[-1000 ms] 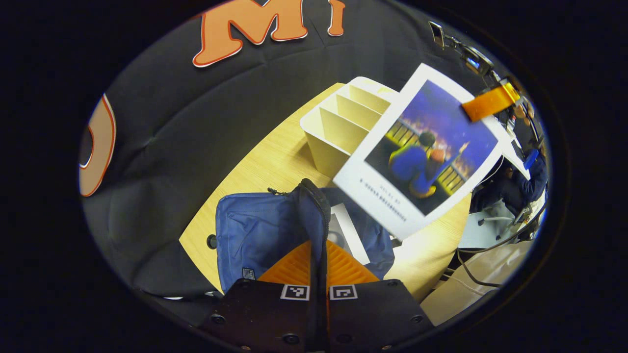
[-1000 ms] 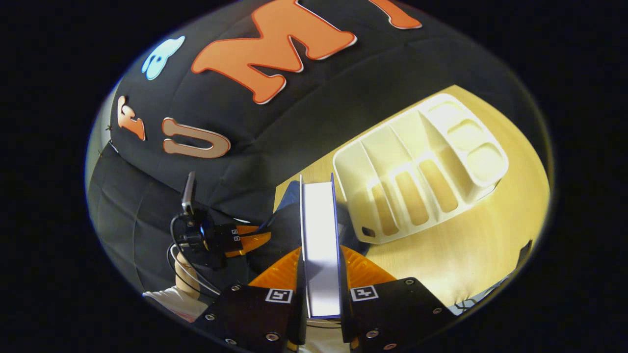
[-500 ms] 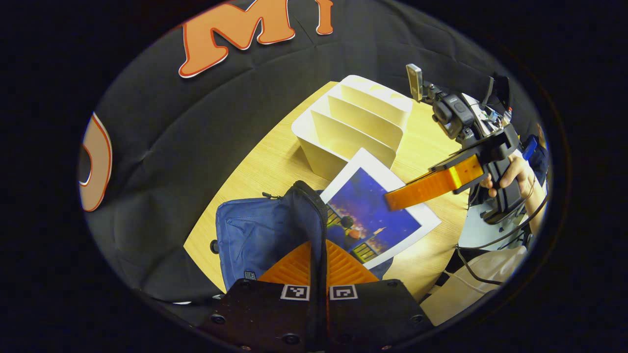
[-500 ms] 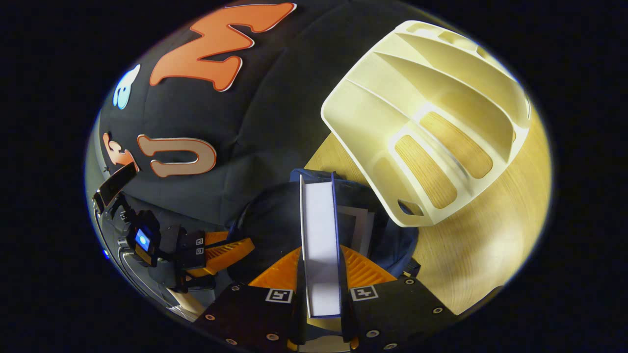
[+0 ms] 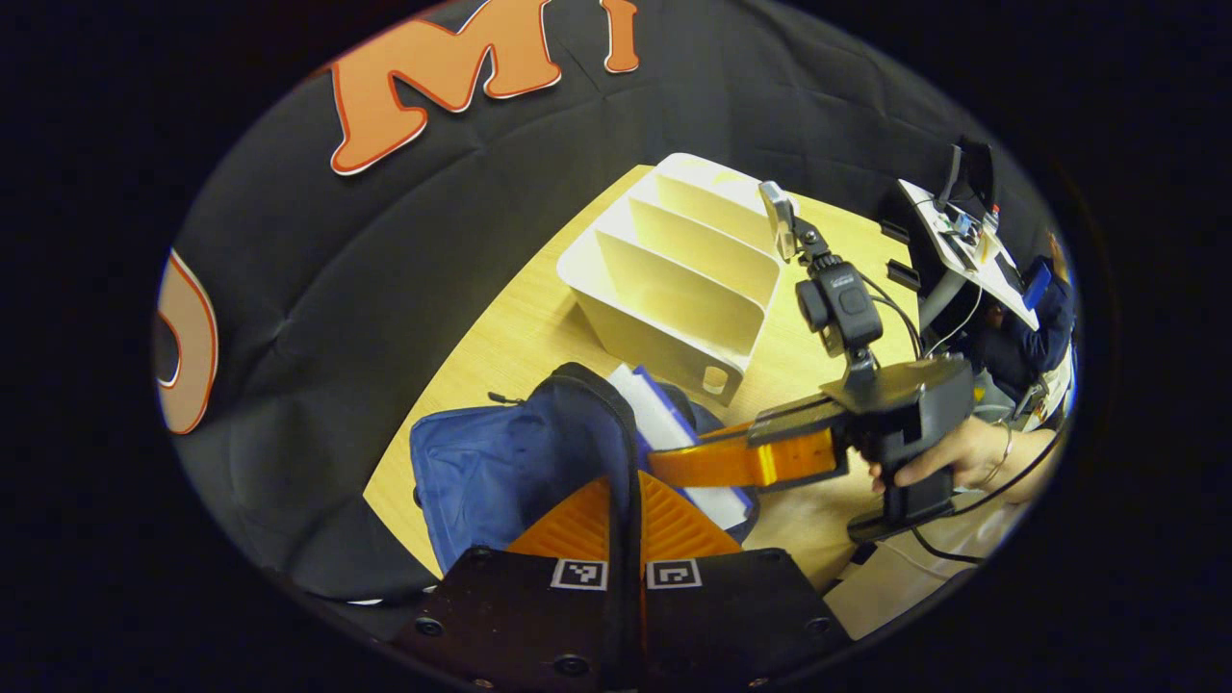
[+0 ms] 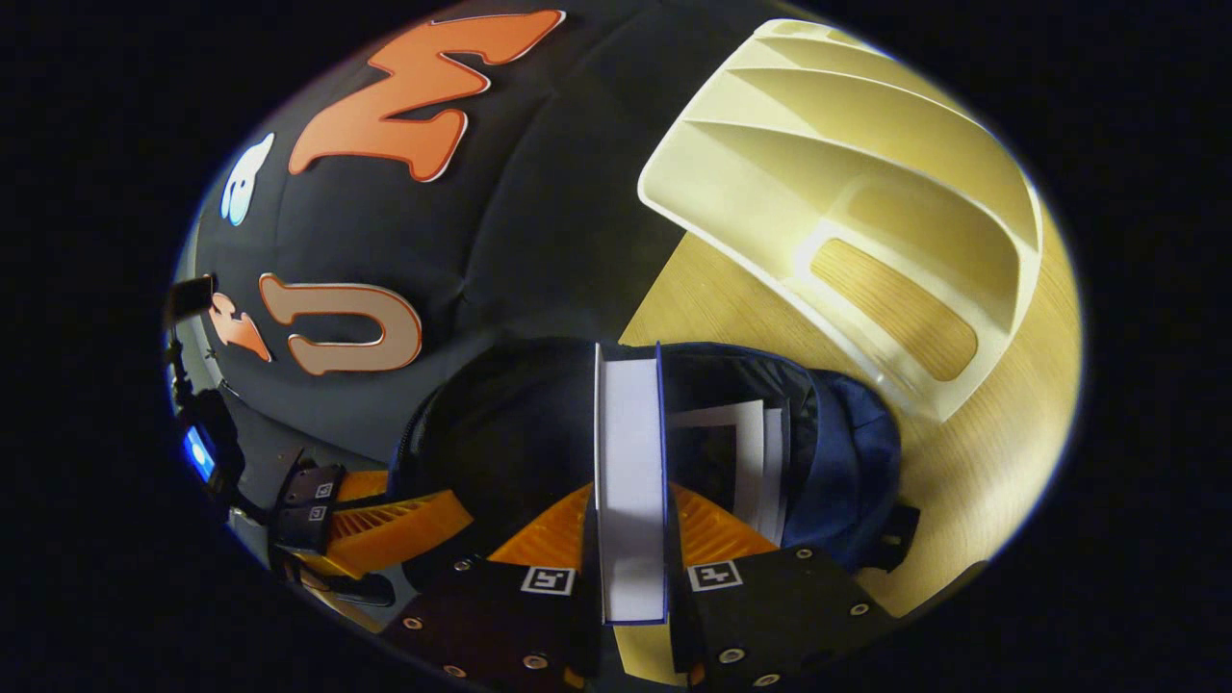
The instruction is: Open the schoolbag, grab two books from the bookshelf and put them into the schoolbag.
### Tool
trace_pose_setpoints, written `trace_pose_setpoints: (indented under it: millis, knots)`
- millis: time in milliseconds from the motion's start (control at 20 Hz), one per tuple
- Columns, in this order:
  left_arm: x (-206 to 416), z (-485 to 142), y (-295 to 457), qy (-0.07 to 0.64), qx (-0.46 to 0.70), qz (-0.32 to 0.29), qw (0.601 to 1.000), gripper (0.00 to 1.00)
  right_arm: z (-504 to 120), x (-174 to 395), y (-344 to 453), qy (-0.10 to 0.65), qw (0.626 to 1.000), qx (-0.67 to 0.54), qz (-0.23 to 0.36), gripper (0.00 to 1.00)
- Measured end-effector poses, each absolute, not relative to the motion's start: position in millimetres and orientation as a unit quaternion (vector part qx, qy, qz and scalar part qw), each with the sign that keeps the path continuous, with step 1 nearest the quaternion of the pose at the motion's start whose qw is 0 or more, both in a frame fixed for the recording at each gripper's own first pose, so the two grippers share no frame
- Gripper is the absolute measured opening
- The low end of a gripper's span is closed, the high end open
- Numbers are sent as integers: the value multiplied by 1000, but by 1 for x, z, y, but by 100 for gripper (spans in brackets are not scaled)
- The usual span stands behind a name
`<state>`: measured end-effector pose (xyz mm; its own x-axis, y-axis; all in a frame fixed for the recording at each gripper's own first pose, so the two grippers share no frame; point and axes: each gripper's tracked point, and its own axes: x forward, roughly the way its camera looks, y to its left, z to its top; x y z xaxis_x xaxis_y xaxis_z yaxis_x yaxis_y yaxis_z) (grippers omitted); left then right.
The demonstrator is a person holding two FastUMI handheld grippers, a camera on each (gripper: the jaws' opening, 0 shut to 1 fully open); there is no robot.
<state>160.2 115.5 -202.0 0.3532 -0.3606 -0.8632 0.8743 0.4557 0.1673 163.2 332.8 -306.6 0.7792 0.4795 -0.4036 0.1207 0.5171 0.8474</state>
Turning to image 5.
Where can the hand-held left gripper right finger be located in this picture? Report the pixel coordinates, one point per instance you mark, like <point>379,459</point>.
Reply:
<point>741,616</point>

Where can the white bookshelf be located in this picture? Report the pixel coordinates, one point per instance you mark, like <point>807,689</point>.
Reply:
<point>674,318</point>

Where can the night city cover book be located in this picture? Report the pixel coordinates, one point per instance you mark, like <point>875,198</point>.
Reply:
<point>654,409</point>

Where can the blue schoolbag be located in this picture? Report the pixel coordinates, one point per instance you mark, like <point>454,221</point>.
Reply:
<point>481,472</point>

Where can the black screen device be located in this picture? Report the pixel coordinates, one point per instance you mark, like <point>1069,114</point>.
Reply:
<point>972,173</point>

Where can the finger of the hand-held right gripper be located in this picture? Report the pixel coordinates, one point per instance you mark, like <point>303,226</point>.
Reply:
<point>799,419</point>
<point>731,464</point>

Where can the person's white garment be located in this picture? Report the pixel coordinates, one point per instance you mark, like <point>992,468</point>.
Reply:
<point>905,587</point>

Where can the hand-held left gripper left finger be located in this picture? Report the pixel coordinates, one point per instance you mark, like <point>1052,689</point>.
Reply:
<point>510,616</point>

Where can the white board with electronics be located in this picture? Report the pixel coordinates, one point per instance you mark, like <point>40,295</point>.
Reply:
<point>972,255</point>

